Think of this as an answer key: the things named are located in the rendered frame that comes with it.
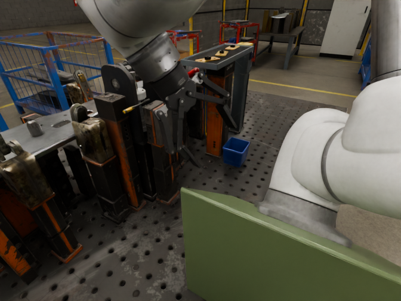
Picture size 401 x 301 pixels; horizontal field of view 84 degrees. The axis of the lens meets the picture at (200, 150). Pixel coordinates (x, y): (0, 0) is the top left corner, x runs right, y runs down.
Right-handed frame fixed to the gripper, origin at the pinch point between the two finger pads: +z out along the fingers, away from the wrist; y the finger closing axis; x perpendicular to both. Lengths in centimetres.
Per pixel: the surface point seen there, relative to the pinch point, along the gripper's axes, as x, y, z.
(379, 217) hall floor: 7, 77, 159
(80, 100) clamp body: 62, -11, -20
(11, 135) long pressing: 42, -34, -26
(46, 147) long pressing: 28.7, -28.8, -19.5
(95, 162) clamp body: 23.6, -23.1, -9.2
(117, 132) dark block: 21.7, -13.2, -11.6
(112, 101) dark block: 18.3, -8.7, -19.3
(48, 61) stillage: 232, 4, -50
